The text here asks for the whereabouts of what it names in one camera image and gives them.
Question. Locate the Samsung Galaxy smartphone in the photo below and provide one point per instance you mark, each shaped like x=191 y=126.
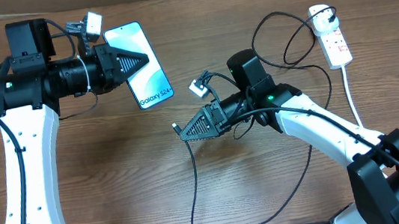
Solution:
x=147 y=79

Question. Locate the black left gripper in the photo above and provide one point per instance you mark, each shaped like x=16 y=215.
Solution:
x=107 y=58

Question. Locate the white charger plug adapter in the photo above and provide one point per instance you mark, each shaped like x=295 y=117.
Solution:
x=323 y=18

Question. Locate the white power strip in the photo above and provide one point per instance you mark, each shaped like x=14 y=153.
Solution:
x=335 y=48

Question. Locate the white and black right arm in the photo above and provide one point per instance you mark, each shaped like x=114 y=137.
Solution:
x=371 y=158

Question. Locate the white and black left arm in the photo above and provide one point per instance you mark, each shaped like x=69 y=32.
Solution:
x=32 y=82

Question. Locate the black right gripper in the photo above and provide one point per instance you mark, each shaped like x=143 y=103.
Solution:
x=216 y=128

